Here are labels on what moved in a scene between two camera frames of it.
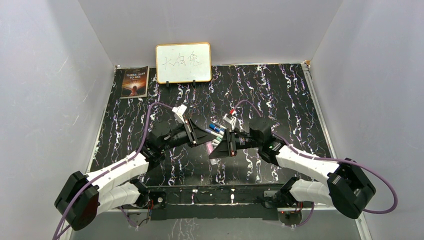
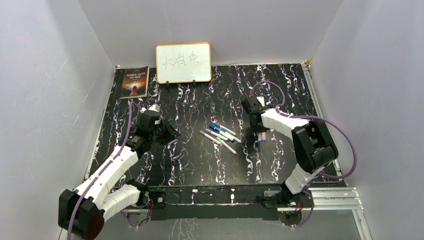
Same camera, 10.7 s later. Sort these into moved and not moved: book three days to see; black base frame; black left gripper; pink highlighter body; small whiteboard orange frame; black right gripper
Moved: black left gripper; pink highlighter body; black right gripper
Not moved: small whiteboard orange frame; book three days to see; black base frame
